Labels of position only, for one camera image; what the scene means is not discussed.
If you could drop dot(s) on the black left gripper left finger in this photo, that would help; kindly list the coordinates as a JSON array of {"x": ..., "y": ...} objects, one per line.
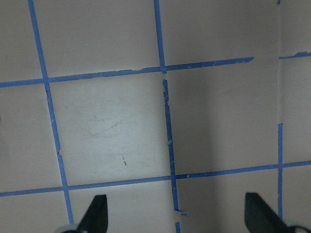
[{"x": 95, "y": 218}]

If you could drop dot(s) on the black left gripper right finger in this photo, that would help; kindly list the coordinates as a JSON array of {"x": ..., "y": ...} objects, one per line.
[{"x": 259, "y": 216}]

